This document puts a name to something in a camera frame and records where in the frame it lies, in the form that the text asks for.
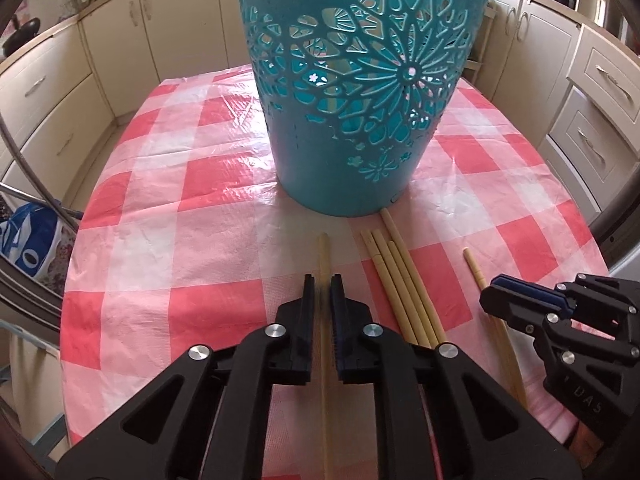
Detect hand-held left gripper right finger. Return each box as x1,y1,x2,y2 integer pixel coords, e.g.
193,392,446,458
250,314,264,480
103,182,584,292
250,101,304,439
330,274,586,480

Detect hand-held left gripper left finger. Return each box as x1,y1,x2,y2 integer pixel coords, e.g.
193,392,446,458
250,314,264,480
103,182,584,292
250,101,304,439
55,274,317,480

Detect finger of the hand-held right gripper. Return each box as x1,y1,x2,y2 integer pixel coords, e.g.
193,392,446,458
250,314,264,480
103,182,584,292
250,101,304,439
492,274,640,331
479,285,640,376

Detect single wooden chopstick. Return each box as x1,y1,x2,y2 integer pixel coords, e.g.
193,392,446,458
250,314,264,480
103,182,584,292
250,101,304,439
463,247,528,408
317,233,335,480

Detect bundle of wooden chopsticks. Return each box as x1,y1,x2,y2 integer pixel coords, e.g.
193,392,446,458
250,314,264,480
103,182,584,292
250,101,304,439
360,208,448,348

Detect teal perforated plastic basket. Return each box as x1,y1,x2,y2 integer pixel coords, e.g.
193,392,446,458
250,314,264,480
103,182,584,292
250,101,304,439
231,0,498,218

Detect red white checkered tablecloth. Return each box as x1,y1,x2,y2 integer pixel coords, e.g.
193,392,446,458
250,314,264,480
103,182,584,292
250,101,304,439
59,62,611,480

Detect white drawer cabinets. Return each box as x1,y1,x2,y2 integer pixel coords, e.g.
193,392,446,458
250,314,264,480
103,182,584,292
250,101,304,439
540,25,640,211

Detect floral bin with blue bag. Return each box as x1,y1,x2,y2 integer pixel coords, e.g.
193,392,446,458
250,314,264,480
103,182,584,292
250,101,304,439
0,202,76,281

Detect cream kitchen base cabinets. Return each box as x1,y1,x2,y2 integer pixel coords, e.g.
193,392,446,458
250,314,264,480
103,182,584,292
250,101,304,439
0,0,261,176

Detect black cooking pot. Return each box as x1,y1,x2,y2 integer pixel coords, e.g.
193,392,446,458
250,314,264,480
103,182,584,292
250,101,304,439
0,17,41,56

